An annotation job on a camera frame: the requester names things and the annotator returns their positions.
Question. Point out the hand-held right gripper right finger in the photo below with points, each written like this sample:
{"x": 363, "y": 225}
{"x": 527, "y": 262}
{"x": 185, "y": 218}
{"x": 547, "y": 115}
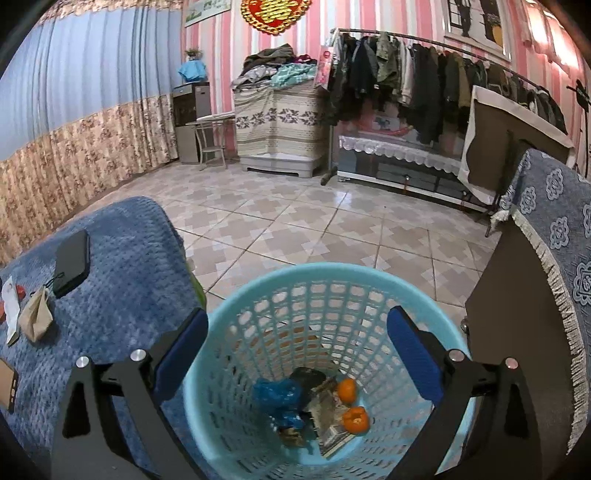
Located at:
{"x": 411, "y": 355}

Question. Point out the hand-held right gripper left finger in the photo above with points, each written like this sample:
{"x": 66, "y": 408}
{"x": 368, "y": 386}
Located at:
{"x": 180, "y": 355}

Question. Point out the orange mandarin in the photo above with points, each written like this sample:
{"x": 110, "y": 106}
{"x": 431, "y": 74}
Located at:
{"x": 347, "y": 391}
{"x": 355, "y": 421}

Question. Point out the dark printed snack packet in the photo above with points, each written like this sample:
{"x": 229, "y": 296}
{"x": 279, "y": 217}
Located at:
{"x": 330, "y": 415}

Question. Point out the blue plastic bag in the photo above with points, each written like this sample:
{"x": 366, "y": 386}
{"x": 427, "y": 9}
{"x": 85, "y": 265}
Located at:
{"x": 277, "y": 397}

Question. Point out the black ribbed paper cup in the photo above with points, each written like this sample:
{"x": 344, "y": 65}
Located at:
{"x": 307, "y": 378}

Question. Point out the light blue plastic basket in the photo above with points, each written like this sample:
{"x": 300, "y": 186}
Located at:
{"x": 277, "y": 286}

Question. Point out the brown wrapper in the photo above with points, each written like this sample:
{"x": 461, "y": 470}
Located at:
{"x": 292, "y": 437}

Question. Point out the beige cloth pouch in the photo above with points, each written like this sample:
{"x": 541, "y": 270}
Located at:
{"x": 38, "y": 316}

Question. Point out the red small packet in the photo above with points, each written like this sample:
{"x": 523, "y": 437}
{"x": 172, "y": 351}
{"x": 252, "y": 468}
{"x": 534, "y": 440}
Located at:
{"x": 19, "y": 290}

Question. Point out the white printed packet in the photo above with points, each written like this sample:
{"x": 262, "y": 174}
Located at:
{"x": 11, "y": 295}

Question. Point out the brown wooden furniture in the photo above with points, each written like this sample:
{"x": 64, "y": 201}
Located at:
{"x": 512, "y": 323}

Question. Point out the black zip case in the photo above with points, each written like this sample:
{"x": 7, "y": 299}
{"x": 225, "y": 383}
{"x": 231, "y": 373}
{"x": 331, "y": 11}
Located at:
{"x": 71, "y": 263}

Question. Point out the brown phone case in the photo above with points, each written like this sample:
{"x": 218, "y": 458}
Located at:
{"x": 7, "y": 383}

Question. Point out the low dark cabinet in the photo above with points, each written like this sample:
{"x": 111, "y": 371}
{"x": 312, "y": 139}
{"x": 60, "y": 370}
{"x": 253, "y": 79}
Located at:
{"x": 406, "y": 177}

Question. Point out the blue fringed cloth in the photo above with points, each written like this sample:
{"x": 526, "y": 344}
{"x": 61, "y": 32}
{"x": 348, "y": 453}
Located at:
{"x": 558, "y": 230}

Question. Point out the white lace cloth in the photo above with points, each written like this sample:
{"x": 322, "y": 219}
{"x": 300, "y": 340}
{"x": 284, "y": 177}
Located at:
{"x": 397, "y": 150}

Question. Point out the grey washing machine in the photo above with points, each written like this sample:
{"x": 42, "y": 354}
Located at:
{"x": 281, "y": 165}

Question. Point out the brown white-edged panel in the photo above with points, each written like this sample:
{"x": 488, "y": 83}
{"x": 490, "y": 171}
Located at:
{"x": 498, "y": 143}

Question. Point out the pink printed item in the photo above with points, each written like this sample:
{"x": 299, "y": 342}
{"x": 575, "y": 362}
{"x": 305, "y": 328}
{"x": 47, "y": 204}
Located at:
{"x": 388, "y": 122}

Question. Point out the grey water dispenser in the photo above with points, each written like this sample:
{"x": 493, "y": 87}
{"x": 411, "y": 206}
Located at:
{"x": 191, "y": 120}

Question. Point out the patterned cover cloth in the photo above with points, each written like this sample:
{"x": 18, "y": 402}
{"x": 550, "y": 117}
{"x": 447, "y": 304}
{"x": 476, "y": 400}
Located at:
{"x": 277, "y": 120}

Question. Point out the blue floral curtain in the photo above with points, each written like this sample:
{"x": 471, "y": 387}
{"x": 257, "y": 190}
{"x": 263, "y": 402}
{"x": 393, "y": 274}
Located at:
{"x": 83, "y": 101}

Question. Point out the row of hanging clothes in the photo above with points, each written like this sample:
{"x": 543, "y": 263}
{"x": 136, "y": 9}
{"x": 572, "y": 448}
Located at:
{"x": 415, "y": 83}

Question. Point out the pink hanging bag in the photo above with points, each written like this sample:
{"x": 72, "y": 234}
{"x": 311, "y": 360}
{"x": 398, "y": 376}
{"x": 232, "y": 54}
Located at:
{"x": 324, "y": 67}

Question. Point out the small potted plant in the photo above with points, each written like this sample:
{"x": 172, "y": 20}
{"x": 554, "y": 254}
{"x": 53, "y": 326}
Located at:
{"x": 193, "y": 54}

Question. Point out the black stand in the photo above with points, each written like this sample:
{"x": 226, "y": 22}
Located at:
{"x": 582, "y": 101}

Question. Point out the pile of clothes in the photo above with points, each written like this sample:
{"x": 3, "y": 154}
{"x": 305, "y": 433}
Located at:
{"x": 277, "y": 64}

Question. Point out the metal clothes rack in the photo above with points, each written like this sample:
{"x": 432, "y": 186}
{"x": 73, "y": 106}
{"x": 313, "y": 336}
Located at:
{"x": 415, "y": 39}

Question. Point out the wall poster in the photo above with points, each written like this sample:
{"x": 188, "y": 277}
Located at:
{"x": 478, "y": 23}

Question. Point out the small wall picture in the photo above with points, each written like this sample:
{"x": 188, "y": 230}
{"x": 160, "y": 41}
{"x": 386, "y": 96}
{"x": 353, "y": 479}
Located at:
{"x": 207, "y": 11}

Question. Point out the red heart wall decoration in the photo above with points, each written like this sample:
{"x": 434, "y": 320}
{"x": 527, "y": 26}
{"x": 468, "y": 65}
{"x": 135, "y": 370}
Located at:
{"x": 277, "y": 14}

